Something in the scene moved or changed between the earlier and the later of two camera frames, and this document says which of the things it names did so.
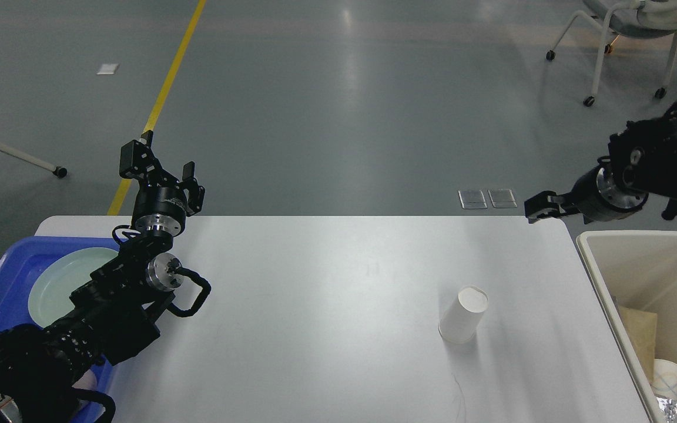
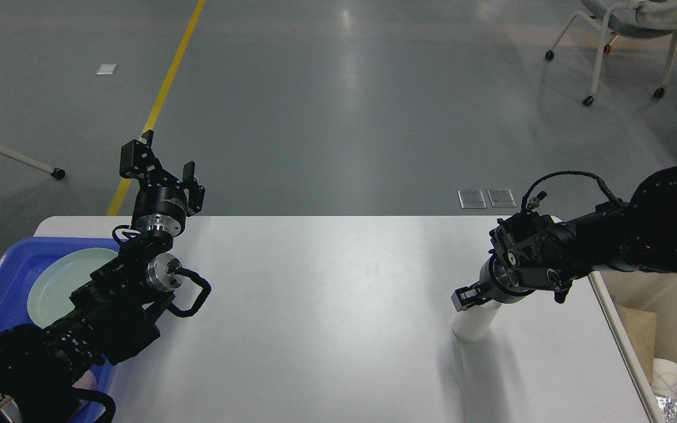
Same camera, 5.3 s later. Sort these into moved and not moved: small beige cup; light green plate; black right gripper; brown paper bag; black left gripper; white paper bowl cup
Moved: small beige cup; black right gripper
Not moved: brown paper bag; white paper bowl cup; light green plate; black left gripper
